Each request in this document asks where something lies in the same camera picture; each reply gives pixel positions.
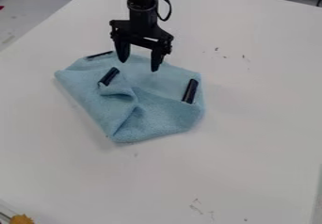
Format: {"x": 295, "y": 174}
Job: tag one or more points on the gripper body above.
{"x": 141, "y": 27}

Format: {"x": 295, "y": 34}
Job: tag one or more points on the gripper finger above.
{"x": 123, "y": 51}
{"x": 156, "y": 60}

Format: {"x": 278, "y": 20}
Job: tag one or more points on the light blue cloth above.
{"x": 142, "y": 105}

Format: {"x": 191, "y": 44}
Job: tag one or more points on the yellow toy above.
{"x": 21, "y": 219}

